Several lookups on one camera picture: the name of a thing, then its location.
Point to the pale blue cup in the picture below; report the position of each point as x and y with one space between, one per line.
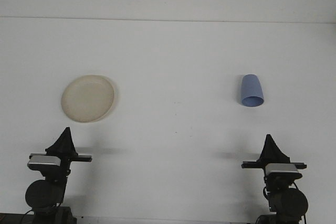
250 87

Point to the pale round plate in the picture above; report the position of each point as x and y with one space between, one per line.
88 99

